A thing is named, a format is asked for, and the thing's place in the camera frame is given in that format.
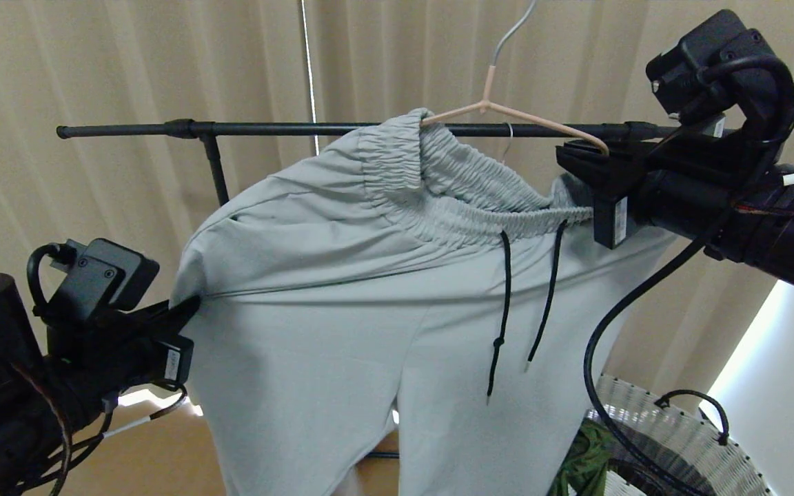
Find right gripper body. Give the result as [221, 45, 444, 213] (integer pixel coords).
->
[593, 165, 735, 250]

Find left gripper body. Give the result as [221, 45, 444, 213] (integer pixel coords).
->
[83, 303, 195, 395]

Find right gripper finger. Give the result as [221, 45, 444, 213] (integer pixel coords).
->
[555, 140, 648, 202]

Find pink clothes hanger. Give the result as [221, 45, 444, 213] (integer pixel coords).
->
[419, 0, 610, 156]

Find pale grey shorts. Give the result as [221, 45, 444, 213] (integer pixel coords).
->
[170, 107, 678, 496]

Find white laundry basket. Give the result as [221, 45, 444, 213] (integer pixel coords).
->
[584, 373, 774, 496]

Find black clothes rack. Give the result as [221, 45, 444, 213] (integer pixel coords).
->
[56, 118, 739, 461]

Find green garment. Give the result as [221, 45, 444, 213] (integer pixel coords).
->
[547, 419, 615, 496]

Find beige curtain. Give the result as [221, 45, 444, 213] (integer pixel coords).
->
[0, 0, 794, 455]

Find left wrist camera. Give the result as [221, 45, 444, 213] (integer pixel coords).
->
[26, 238, 161, 324]

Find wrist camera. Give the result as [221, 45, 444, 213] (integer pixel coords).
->
[26, 238, 161, 324]
[645, 8, 794, 142]

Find black cable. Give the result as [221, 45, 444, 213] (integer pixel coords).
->
[582, 54, 794, 496]

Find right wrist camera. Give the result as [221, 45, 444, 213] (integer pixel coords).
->
[645, 8, 794, 142]

